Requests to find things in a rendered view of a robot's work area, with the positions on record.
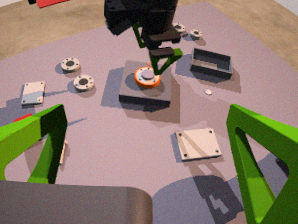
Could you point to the orange-rimmed round plate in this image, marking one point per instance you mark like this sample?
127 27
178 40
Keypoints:
146 83

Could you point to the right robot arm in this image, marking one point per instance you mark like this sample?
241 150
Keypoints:
122 14

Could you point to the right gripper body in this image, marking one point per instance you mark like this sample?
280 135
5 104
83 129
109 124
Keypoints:
153 42

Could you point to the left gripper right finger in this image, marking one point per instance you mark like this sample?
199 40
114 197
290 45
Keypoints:
282 141

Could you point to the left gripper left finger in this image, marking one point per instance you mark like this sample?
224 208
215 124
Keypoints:
17 137

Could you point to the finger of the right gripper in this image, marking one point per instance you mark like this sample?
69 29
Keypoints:
171 59
137 34

